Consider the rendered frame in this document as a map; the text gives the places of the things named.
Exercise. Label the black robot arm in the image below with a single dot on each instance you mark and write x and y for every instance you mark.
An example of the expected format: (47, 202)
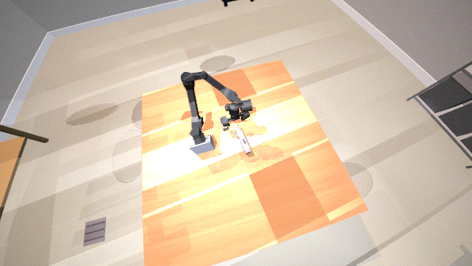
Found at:
(188, 80)

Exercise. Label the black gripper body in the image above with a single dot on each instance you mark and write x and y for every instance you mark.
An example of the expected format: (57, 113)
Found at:
(225, 121)

